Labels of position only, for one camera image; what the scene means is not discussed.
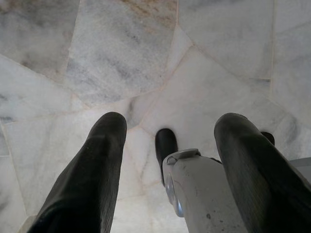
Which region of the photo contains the black robot right foot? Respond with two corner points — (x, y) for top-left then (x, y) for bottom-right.
(260, 132), (276, 147)

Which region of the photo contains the black robot foot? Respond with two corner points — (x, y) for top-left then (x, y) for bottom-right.
(260, 132), (276, 147)
(155, 128), (178, 187)

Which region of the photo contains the grey robot right leg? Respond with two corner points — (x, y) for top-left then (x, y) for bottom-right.
(288, 157), (311, 176)

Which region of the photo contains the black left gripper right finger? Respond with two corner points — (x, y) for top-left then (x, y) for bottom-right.
(214, 113), (311, 233)

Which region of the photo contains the black robot left foot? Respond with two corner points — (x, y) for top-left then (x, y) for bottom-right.
(155, 128), (178, 187)

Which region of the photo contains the grey robot leg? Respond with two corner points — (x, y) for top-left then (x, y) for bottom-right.
(162, 149), (246, 233)
(288, 157), (311, 176)

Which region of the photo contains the grey robot left leg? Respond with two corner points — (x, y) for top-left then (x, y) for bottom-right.
(162, 149), (246, 233)

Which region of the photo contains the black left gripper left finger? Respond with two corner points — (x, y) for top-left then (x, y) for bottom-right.
(26, 111), (128, 233)

